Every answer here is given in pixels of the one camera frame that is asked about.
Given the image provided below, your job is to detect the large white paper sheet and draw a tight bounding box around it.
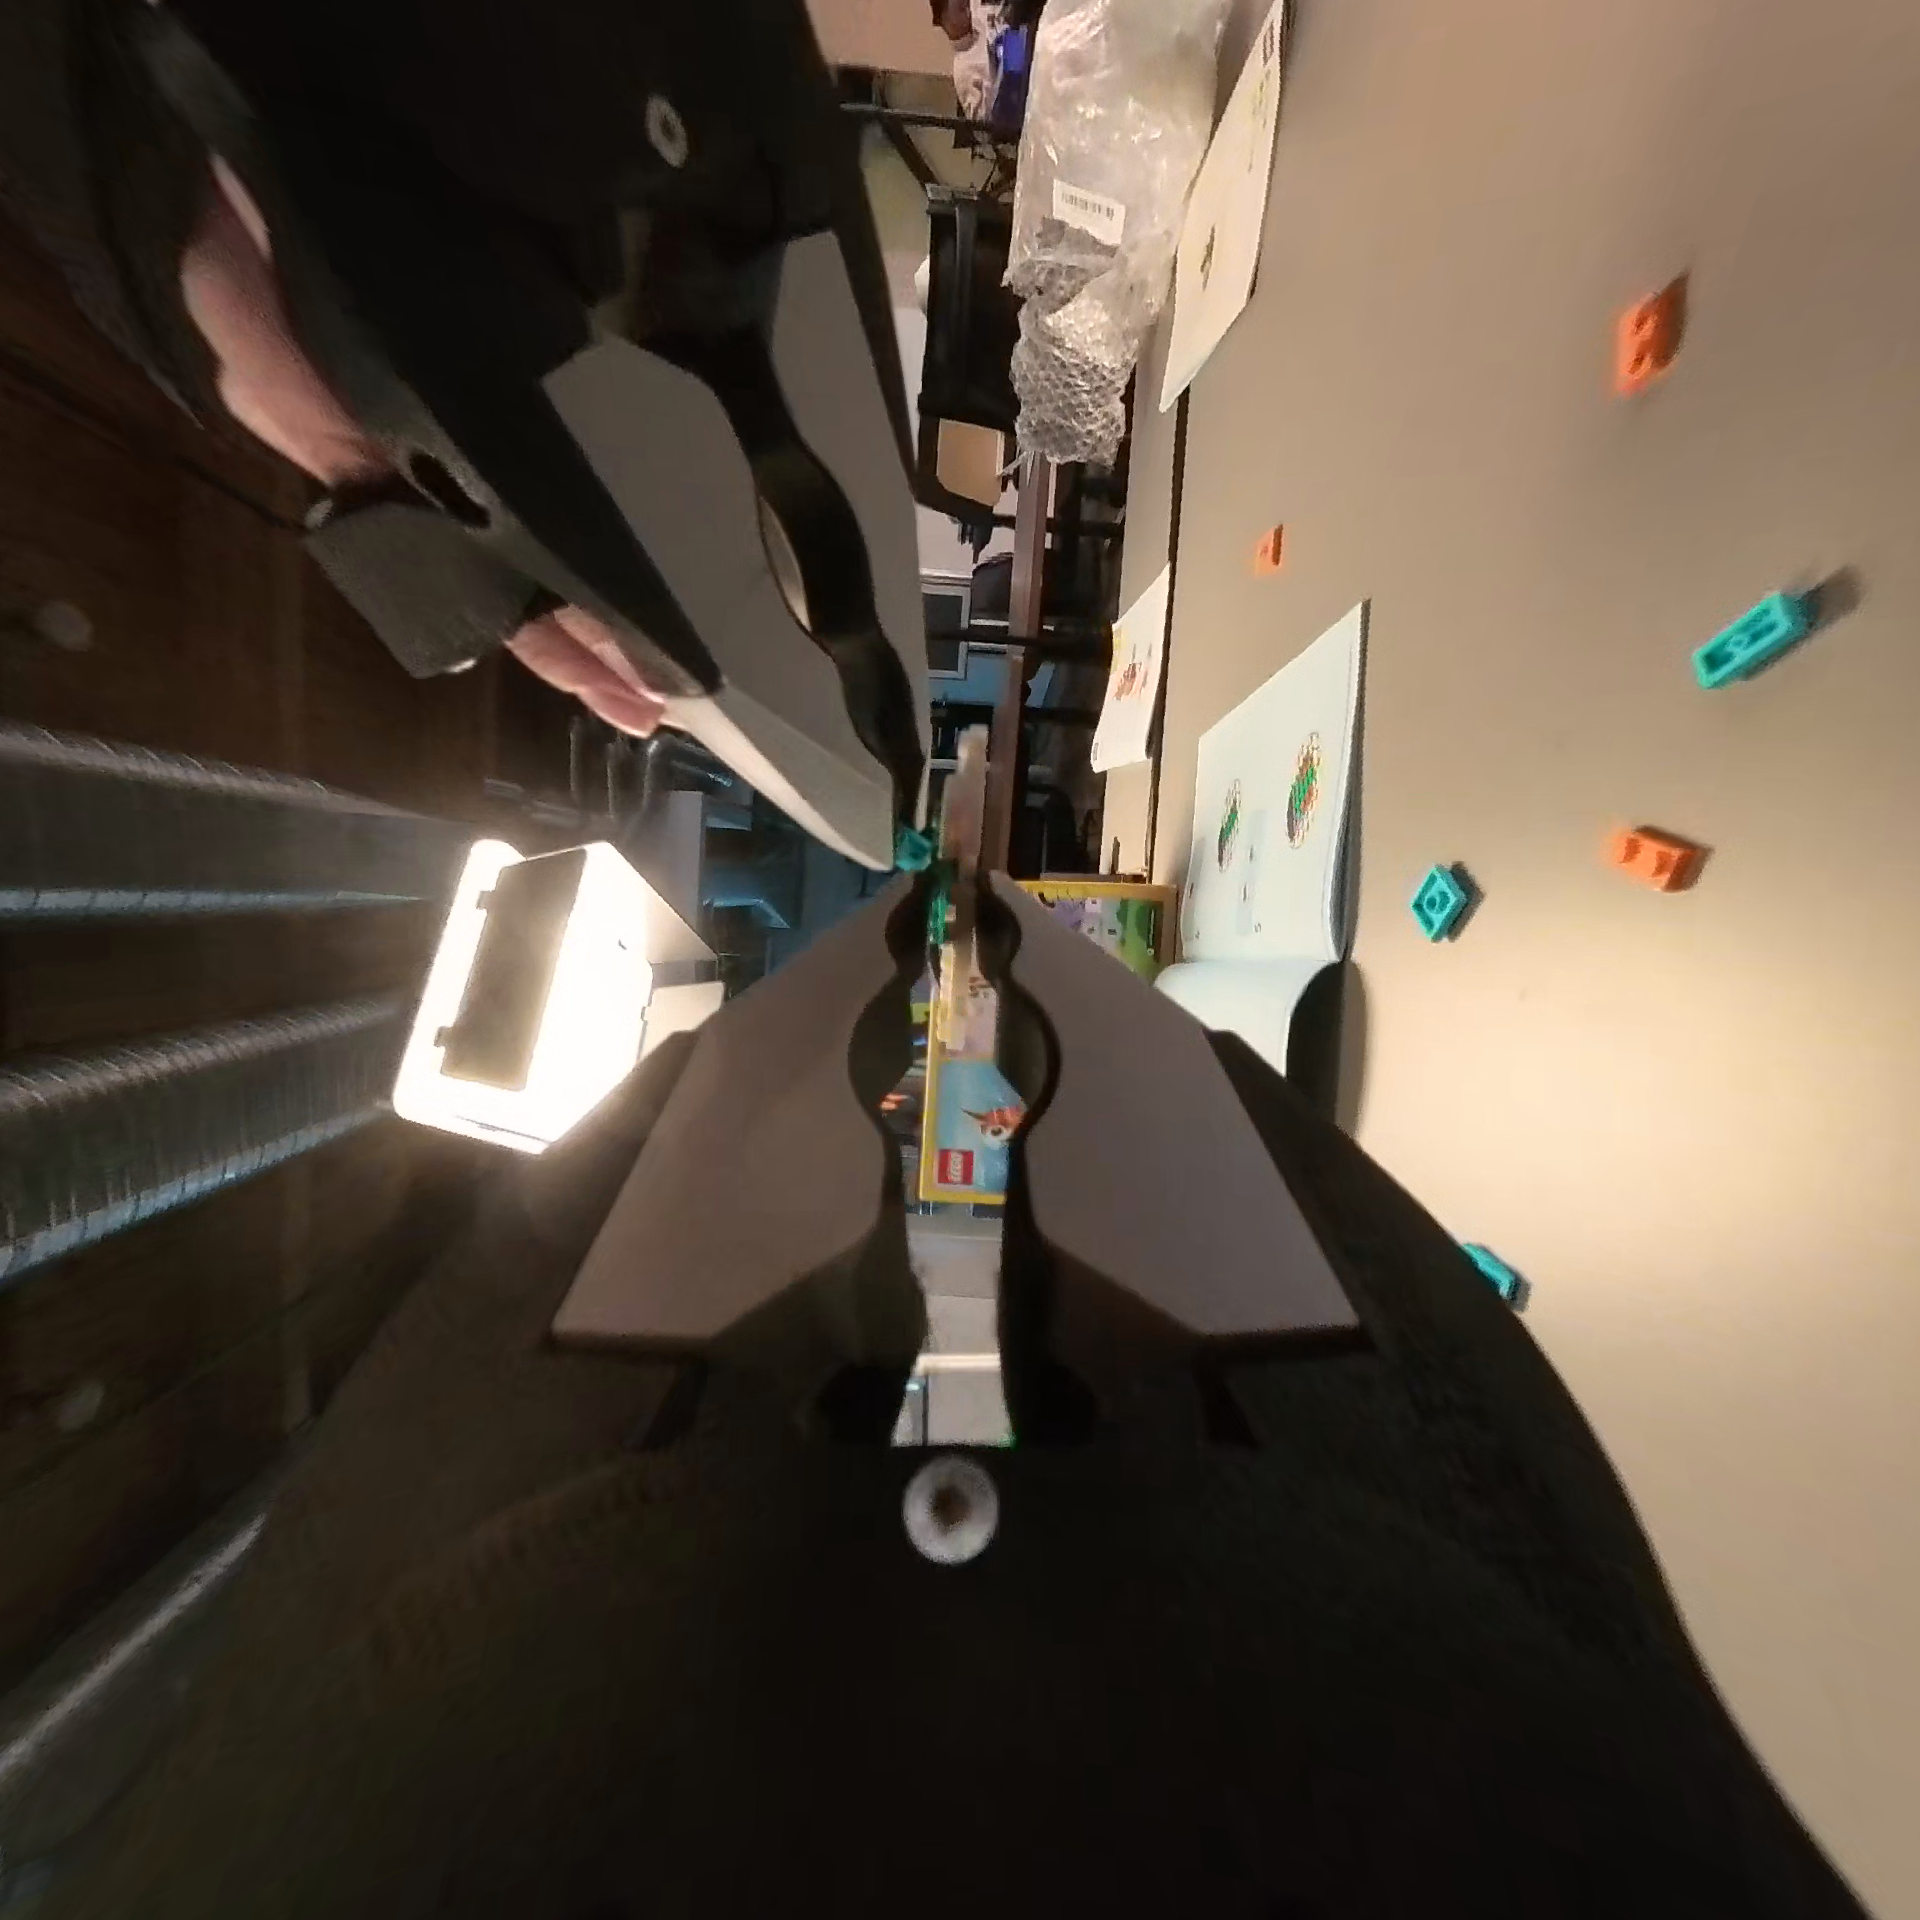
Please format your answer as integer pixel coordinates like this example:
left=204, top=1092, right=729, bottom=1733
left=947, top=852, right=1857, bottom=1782
left=1160, top=0, right=1297, bottom=413

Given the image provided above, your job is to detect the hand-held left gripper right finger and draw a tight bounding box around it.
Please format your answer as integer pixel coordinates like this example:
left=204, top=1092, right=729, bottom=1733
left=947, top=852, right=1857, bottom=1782
left=971, top=882, right=1364, bottom=1408

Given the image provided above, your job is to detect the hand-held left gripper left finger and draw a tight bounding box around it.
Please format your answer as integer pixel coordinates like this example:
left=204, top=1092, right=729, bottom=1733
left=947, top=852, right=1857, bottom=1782
left=546, top=882, right=932, bottom=1403

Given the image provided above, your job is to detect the black frame chair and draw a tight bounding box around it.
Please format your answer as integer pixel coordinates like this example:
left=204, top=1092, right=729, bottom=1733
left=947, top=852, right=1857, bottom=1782
left=912, top=188, right=1037, bottom=519

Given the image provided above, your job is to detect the round cream lego plate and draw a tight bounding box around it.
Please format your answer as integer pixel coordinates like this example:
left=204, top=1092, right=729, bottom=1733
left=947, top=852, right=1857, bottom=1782
left=929, top=726, right=1004, bottom=962

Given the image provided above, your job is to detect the clear bubble wrap bag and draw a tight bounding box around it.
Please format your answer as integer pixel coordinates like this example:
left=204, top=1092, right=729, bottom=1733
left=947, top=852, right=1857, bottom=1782
left=1007, top=0, right=1255, bottom=470

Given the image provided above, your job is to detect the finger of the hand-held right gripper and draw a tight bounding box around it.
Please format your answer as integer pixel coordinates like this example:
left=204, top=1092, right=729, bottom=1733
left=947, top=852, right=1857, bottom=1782
left=768, top=228, right=929, bottom=758
left=540, top=336, right=922, bottom=876

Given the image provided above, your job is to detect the silver ventilation duct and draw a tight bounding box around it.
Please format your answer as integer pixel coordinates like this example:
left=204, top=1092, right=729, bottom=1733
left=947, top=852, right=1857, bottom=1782
left=0, top=992, right=413, bottom=1277
left=0, top=724, right=453, bottom=922

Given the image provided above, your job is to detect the person's right hand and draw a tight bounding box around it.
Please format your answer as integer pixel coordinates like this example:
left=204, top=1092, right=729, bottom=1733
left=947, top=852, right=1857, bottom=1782
left=176, top=154, right=673, bottom=740

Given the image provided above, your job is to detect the light blue instruction booklet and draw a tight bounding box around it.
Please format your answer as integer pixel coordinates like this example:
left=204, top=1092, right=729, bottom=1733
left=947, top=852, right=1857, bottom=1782
left=1155, top=598, right=1369, bottom=1119

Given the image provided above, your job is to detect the bright white light panel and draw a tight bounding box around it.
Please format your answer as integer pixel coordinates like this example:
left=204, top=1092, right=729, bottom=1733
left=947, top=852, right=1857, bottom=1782
left=393, top=839, right=724, bottom=1157

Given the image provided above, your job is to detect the colourful lego set box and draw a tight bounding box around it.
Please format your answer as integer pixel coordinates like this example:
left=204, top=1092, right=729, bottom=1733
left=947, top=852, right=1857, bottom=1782
left=915, top=877, right=1180, bottom=1205

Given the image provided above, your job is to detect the small printed paper sheet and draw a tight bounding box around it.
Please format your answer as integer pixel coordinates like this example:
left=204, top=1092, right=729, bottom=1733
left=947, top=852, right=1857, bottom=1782
left=1090, top=566, right=1176, bottom=776

